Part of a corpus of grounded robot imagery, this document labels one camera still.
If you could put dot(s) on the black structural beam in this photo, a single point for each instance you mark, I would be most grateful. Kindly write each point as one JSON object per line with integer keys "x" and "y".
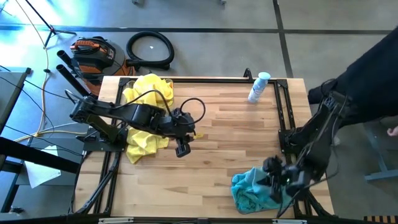
{"x": 31, "y": 154}

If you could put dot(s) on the black metal table frame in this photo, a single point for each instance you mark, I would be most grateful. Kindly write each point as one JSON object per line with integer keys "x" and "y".
{"x": 217, "y": 80}

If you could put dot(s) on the white paper sheet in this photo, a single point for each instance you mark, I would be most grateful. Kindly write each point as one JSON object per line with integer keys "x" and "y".
{"x": 40, "y": 174}

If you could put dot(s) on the person's hand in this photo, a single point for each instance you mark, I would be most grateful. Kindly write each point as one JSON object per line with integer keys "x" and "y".
{"x": 393, "y": 131}

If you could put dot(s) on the white spray bottle blue cap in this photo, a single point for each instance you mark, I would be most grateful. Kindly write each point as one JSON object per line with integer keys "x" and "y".
{"x": 258, "y": 88}

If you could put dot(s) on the silver metal bracket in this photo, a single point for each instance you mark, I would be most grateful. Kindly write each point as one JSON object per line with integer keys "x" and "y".
{"x": 115, "y": 220}
{"x": 289, "y": 221}

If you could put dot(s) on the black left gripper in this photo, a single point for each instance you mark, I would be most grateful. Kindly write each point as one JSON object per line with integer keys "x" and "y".
{"x": 182, "y": 124}

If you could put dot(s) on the grey metal table frame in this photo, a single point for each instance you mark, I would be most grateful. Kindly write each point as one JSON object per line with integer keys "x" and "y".
{"x": 377, "y": 155}

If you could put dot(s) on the person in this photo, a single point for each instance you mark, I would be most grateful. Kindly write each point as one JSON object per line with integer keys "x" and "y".
{"x": 373, "y": 71}

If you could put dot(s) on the grey side table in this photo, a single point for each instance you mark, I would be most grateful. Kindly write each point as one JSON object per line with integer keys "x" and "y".
{"x": 9, "y": 93}

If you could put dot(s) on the light blue microfiber towel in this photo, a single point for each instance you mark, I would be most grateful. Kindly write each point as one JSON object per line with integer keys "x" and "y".
{"x": 245, "y": 180}

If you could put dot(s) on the black frame bracket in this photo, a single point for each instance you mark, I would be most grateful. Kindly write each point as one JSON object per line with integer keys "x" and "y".
{"x": 248, "y": 74}

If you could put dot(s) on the yellow black hazard strip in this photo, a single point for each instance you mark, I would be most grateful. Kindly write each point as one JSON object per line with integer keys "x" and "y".
{"x": 379, "y": 219}

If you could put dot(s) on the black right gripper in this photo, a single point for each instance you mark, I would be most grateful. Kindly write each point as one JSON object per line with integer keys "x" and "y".
{"x": 292, "y": 183}

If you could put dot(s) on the black vacuum wand tube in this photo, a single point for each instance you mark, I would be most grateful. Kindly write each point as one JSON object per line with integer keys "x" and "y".
{"x": 63, "y": 57}
{"x": 74, "y": 82}

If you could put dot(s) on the orange black shop vacuum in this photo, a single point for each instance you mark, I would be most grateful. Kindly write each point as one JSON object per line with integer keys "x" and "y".
{"x": 93, "y": 57}

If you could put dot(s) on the black tripod stand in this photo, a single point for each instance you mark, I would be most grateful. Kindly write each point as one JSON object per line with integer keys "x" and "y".
{"x": 51, "y": 30}

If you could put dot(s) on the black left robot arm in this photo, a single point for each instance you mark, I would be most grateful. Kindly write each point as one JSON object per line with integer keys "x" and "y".
{"x": 136, "y": 113}

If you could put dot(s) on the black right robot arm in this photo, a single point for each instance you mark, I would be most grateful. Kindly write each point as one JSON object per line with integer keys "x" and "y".
{"x": 314, "y": 140}

